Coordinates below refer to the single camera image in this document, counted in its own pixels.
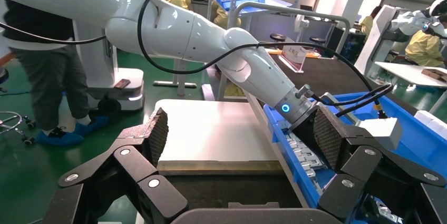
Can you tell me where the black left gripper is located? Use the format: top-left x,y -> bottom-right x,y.
291,110 -> 326,159

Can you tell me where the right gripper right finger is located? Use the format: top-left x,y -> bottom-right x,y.
313,106 -> 447,224

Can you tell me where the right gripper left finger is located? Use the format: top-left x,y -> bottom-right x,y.
42,107 -> 189,224

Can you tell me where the flat grey metal part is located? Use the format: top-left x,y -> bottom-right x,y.
300,152 -> 328,171
284,133 -> 305,152

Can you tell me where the large blue plastic bin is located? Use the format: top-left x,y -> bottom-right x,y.
264,91 -> 447,224

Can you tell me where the black-topped work table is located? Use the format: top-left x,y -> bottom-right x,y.
244,54 -> 419,117

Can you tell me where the clear acrylic sign holder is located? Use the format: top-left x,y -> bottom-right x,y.
279,44 -> 308,74

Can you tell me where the orange wooden strip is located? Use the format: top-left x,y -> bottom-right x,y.
267,48 -> 322,59

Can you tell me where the white foam block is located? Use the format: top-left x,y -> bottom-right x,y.
414,110 -> 447,134

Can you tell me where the yellow bag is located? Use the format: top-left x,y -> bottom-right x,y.
224,83 -> 246,98

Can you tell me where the white flat board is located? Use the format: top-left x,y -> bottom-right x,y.
154,99 -> 282,176

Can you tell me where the black round stool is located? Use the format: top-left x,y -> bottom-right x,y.
269,33 -> 287,51
309,37 -> 326,54

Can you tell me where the long white table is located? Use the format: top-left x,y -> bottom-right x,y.
374,61 -> 447,115

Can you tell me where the white standing fan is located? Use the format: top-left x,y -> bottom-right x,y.
294,14 -> 311,38

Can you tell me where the brown cardboard tray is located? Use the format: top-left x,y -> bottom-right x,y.
421,68 -> 447,83

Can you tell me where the white wheeled robot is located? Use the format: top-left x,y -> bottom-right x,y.
71,0 -> 192,113

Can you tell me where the white robot with column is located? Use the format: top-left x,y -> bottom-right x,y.
353,0 -> 447,77

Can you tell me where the distant person in yellow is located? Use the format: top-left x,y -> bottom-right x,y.
360,6 -> 381,38

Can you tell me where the person in black jacket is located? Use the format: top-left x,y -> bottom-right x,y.
0,0 -> 110,148

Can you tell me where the seated person in yellow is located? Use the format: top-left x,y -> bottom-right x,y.
404,14 -> 447,69

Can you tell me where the chrome chair base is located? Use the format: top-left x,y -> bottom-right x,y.
0,110 -> 36,146

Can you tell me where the white metal shelf rack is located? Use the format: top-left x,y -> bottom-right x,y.
208,0 -> 305,42

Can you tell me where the person in yellow coat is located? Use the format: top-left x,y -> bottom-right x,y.
211,0 -> 242,30

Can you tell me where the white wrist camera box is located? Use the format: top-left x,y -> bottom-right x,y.
358,117 -> 403,151

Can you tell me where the shiny grey metal bracket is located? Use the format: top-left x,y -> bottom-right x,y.
374,203 -> 403,224

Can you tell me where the black forearm cable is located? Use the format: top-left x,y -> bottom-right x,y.
137,0 -> 396,119

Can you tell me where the grey metal tube frame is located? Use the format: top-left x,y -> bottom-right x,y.
217,1 -> 351,102

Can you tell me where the black upper arm cable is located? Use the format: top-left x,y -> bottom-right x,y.
0,21 -> 108,45

